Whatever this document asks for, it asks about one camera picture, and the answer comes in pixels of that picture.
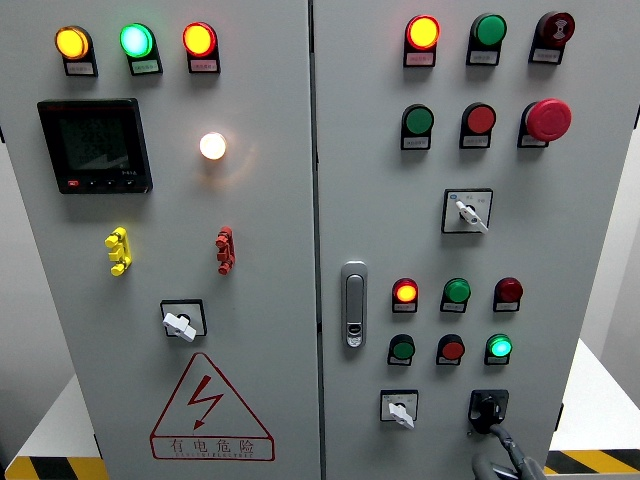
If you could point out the black display meter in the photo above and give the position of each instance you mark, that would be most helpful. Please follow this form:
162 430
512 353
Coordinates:
95 145

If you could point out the large lit green lamp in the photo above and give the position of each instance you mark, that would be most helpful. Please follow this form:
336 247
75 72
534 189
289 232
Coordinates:
135 40

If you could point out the pale grey cabinet door with lock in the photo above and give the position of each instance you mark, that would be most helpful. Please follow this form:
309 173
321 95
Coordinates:
390 225

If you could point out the red warning triangle sticker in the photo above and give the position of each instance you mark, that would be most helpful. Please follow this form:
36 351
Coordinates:
204 399

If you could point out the dark red buzzer lamp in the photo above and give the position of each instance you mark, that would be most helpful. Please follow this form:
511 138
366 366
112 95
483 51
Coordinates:
555 27

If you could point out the large unlit green lamp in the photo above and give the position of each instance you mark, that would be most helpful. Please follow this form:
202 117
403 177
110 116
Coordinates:
490 30

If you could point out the large yellow round lamp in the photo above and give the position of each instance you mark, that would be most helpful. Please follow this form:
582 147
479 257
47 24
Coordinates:
71 43

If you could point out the small green push button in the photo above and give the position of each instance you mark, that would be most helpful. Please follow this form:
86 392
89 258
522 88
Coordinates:
402 350

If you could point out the pale grey cabinet door with display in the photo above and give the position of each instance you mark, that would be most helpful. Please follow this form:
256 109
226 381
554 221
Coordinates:
270 225

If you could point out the large red lamp above button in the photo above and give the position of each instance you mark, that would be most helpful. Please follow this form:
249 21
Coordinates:
423 32

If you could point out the large red lamp beside green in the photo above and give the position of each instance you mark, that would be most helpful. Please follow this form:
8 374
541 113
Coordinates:
198 39

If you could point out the large red push button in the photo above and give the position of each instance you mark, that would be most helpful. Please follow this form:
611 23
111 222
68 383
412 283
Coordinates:
481 119

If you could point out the small green round lamp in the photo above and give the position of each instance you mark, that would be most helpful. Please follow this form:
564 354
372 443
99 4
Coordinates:
499 347
457 291

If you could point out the small red round lamp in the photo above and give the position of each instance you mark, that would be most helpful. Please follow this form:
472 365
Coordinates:
405 292
509 291

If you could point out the large green push button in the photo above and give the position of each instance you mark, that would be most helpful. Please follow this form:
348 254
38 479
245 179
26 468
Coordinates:
419 120

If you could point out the black yellow striped tape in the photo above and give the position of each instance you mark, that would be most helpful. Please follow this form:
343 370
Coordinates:
55 468
595 462

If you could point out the small red push button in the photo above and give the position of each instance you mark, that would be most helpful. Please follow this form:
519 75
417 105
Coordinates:
452 350

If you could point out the white round lamp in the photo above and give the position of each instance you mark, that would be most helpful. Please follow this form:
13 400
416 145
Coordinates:
212 146

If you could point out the silver door lock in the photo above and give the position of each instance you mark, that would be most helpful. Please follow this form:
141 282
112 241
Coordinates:
354 300

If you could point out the large red stop button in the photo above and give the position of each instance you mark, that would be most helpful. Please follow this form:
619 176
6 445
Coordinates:
548 120

